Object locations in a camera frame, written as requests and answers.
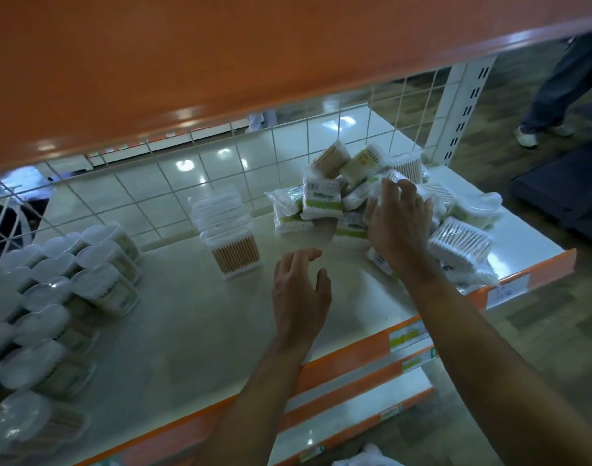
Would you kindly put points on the person's left hand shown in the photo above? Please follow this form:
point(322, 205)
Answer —
point(296, 305)

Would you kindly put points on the person's right hand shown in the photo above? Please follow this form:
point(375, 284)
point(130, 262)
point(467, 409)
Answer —
point(403, 232)

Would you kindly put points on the pile of cotton swab packs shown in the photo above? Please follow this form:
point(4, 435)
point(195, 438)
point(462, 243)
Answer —
point(461, 242)

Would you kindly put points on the white shelf orange rail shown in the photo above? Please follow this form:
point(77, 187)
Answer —
point(204, 310)

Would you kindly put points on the white shelf board orange rim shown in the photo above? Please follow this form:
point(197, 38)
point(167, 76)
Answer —
point(335, 395)
point(344, 417)
point(179, 53)

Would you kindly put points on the person's left forearm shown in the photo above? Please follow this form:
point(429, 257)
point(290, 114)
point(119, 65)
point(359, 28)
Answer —
point(257, 407)

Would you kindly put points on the person's right forearm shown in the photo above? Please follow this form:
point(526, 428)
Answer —
point(495, 373)

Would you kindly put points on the person's white garment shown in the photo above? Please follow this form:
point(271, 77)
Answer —
point(369, 456)

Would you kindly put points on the distant white orange shelf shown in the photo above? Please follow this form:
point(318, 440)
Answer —
point(170, 140)

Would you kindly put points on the plain white price label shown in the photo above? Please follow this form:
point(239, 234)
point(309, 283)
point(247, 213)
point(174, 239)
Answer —
point(504, 292)

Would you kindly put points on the narrow green price label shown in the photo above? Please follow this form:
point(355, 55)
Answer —
point(415, 363)

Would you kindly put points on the white slotted end post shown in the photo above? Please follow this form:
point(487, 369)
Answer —
point(463, 111)

